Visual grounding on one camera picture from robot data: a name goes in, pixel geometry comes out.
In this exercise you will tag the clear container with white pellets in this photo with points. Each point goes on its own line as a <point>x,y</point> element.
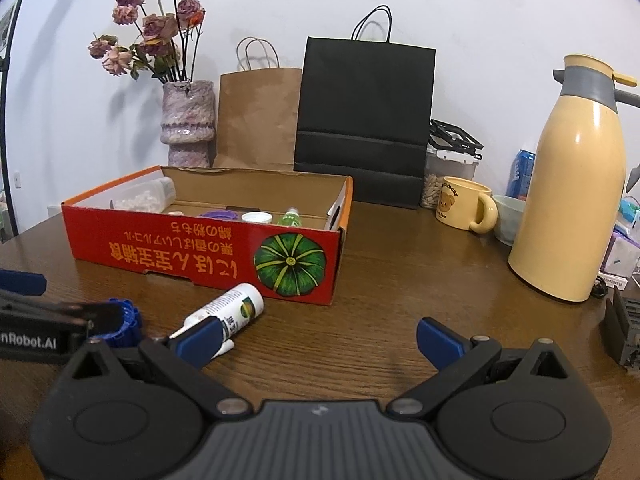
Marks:
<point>145,197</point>

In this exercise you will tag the white heater panel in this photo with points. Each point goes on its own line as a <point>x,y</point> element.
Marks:
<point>54,210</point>

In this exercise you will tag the red cardboard box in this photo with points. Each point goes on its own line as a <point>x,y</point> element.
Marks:
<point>150,250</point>

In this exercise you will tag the blue drink can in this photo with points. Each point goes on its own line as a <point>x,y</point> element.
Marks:
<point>520,175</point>

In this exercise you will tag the black light stand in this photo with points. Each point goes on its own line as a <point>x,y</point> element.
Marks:
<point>5,65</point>

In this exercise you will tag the pink mottled ceramic vase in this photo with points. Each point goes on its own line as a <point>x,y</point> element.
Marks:
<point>187,110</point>

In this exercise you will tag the black device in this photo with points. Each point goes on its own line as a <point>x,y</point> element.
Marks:
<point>620,330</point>

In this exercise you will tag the purple ridged bottle cap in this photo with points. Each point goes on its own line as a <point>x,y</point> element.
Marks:
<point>222,215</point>

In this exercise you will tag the black paper bag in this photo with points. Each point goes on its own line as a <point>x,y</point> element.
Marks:
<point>365,100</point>

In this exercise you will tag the blue ridged bottle cap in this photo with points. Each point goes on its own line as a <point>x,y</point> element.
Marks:
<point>129,325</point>

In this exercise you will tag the green spray bottle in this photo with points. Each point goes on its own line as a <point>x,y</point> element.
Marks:
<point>291,219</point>

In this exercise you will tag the clear food container black lid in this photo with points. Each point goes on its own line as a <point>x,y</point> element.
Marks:
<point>450,165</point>

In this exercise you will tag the white labelled spray bottle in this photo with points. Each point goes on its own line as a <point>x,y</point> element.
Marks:
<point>235,307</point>

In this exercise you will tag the wall picture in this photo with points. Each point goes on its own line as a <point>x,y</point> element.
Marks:
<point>6,22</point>

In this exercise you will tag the white wall socket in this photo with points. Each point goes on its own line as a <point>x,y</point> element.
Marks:
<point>18,179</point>

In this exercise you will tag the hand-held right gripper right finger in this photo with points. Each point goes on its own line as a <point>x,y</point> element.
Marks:
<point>440,342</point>

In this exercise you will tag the dried pink roses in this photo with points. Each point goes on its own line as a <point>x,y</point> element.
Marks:
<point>155,27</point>

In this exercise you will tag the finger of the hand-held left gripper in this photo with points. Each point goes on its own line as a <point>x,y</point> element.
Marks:
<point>102,317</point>
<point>22,282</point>

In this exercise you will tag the brown paper bag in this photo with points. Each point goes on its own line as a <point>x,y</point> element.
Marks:
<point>260,120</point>

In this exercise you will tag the yellow thermos jug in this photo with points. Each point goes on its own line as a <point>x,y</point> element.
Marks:
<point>565,200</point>

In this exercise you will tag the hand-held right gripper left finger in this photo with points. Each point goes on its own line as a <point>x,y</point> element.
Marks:
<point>200,342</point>

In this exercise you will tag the pale green cup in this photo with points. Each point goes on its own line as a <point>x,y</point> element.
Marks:
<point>507,220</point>

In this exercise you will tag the yellow bear mug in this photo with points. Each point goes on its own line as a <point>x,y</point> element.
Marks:
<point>457,205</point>

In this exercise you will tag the white ridged bottle cap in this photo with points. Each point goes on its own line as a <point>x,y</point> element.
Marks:
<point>256,217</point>

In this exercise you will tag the teal plastic item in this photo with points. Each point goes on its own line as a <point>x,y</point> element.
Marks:
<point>631,210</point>

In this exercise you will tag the purple white tissue box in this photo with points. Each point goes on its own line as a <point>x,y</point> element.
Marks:
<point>622,255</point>

